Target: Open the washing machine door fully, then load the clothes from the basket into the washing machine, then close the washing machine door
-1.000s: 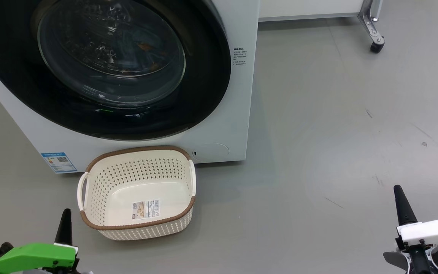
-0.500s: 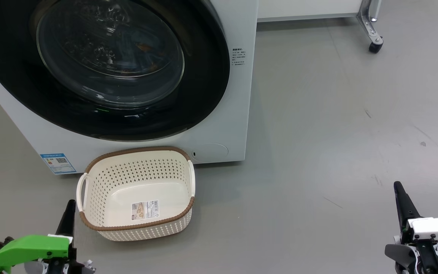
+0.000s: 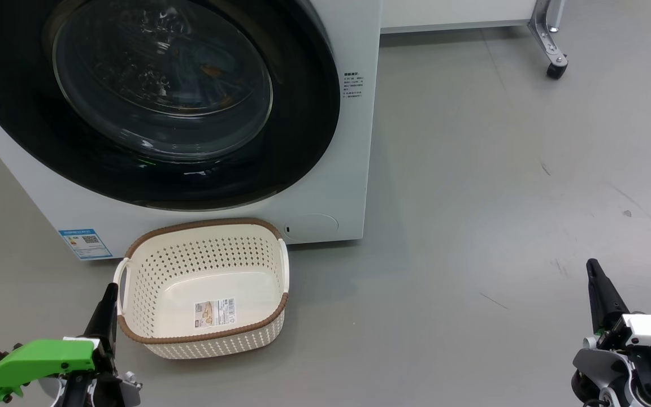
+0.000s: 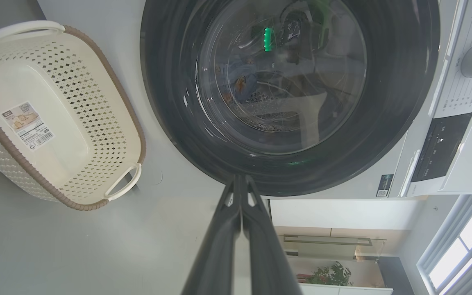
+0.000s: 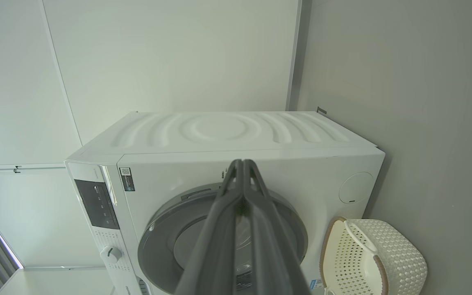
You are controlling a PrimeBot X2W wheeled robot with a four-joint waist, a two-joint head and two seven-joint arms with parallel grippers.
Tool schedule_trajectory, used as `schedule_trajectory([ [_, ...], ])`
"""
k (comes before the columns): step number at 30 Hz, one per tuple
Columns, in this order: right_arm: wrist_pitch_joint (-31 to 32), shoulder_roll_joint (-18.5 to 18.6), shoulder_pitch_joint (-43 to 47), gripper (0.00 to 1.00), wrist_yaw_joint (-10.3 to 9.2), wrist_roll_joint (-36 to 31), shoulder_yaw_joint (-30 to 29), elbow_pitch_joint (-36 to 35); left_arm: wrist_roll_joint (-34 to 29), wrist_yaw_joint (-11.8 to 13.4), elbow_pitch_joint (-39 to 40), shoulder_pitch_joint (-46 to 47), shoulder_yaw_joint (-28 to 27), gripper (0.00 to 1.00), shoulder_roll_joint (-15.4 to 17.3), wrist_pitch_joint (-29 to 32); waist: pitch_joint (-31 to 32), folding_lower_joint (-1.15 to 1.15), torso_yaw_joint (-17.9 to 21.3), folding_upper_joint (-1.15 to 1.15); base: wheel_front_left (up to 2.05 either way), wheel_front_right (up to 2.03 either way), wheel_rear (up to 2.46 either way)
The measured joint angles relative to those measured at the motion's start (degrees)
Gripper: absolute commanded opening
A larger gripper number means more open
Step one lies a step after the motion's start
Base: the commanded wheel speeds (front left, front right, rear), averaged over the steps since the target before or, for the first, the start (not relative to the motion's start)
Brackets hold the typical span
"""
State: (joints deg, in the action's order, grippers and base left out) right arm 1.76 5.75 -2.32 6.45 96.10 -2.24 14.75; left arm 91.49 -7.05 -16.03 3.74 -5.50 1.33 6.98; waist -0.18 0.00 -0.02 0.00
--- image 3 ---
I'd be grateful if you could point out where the white partition panel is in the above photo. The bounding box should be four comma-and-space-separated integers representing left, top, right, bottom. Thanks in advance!
381, 0, 538, 33

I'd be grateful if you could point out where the white perforated basket brown rim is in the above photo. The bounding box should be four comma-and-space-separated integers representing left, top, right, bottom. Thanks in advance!
114, 218, 290, 360

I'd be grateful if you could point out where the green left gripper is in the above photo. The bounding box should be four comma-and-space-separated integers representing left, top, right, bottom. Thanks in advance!
0, 283, 120, 402

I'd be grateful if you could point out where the metal stand leg with caster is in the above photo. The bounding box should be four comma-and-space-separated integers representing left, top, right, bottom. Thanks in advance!
529, 0, 569, 80

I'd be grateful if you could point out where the glass washing machine door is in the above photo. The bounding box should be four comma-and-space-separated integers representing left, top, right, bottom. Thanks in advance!
0, 0, 341, 211

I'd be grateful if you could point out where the round filter cover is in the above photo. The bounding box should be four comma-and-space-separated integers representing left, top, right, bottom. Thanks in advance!
283, 214, 338, 241

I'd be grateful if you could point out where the white front-load washing machine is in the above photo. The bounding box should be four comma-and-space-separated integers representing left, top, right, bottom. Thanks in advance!
0, 0, 383, 262

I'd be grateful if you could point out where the paper label sticker in basket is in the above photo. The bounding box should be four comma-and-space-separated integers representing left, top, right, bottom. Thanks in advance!
194, 298, 236, 328

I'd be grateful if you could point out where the blue energy label sticker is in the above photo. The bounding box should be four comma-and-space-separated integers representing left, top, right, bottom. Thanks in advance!
58, 228, 113, 261

